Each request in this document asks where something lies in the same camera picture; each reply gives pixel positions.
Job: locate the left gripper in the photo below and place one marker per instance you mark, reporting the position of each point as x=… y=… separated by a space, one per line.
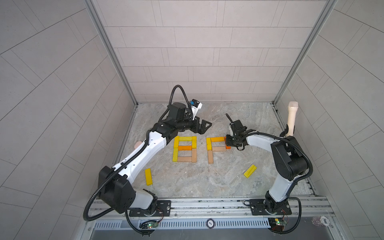
x=200 y=130

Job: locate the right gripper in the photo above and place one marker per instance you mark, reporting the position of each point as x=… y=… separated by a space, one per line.
x=228 y=136

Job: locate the amber orange block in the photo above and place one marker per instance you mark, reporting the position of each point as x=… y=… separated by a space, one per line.
x=218 y=139

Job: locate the tan wood block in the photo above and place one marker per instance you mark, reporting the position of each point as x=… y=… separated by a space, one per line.
x=194 y=155
x=184 y=159
x=219 y=149
x=210 y=157

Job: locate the lime yellow block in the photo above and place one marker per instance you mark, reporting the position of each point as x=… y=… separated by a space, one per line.
x=250 y=171
x=175 y=155
x=186 y=139

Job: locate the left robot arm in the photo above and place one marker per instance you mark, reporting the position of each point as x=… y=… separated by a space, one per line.
x=115 y=184

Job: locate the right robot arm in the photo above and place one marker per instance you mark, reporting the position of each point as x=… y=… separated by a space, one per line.
x=292 y=165

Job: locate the right circuit board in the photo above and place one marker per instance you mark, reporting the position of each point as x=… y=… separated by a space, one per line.
x=277 y=224

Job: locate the circuit board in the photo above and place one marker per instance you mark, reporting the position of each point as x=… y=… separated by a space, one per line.
x=277 y=224
x=151 y=224

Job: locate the left circuit board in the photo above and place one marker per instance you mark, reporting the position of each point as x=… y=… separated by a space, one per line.
x=151 y=224

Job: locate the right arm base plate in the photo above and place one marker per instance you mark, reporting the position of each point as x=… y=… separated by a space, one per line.
x=261 y=207

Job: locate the aluminium rail frame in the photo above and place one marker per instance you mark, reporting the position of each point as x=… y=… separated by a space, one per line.
x=228 y=213

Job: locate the round sticker on rail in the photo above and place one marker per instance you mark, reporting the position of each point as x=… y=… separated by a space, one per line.
x=210 y=223

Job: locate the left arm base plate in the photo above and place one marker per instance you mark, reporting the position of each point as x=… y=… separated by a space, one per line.
x=161 y=208

